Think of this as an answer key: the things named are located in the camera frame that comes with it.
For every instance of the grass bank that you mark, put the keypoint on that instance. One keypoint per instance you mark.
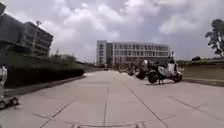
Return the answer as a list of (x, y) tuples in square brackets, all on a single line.
[(203, 70)]

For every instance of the pale multi-storey building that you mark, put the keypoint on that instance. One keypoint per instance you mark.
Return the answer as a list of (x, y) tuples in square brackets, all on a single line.
[(133, 51)]

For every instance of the robot's own part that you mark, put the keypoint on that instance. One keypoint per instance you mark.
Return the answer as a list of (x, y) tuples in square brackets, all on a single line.
[(75, 126), (140, 125)]

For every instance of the row of parked scooters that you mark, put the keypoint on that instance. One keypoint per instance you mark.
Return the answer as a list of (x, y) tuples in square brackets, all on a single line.
[(160, 71)]

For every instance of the dark green hedge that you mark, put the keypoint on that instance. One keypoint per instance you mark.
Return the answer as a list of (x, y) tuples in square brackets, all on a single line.
[(40, 71)]

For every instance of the tree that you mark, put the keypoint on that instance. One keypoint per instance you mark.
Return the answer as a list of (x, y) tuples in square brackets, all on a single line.
[(216, 36)]

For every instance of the dark multi-storey building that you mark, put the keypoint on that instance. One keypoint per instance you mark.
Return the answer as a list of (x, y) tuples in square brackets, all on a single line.
[(30, 38)]

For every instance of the small wheeled robot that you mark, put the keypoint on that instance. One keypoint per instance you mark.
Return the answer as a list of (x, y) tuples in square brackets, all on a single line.
[(4, 96)]

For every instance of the street lamp pole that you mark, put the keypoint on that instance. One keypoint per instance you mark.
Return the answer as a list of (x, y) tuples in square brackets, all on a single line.
[(34, 36)]

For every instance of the grey concrete slab pavement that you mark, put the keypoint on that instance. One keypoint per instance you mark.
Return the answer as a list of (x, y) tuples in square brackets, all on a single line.
[(100, 96)]

